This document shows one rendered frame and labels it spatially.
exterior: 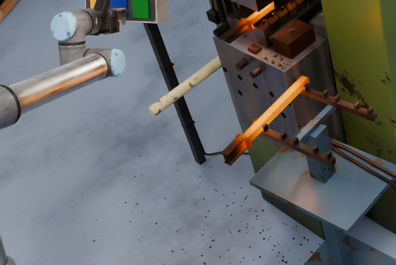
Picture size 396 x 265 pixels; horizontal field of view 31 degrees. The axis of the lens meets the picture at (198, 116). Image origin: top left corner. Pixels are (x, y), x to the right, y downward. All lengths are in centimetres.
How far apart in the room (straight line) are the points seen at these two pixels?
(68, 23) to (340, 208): 105
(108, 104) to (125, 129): 27
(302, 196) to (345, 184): 14
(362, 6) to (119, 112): 203
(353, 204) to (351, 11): 60
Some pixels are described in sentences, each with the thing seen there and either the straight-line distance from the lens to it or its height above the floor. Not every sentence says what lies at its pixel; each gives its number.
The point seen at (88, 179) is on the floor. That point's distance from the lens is 366.
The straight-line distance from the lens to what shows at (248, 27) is 250.
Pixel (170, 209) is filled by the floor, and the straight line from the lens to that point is 334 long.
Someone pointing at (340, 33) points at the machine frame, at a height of 97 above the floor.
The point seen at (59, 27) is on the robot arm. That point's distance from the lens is 239.
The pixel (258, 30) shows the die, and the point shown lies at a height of 98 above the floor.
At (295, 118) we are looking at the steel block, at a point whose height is 70.
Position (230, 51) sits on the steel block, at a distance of 260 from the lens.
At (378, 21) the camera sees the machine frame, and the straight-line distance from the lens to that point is 224.
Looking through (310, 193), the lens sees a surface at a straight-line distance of 234.
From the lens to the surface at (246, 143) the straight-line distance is 217.
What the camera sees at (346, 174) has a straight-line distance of 237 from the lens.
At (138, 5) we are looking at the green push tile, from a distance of 276.
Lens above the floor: 239
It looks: 40 degrees down
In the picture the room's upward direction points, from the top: 20 degrees counter-clockwise
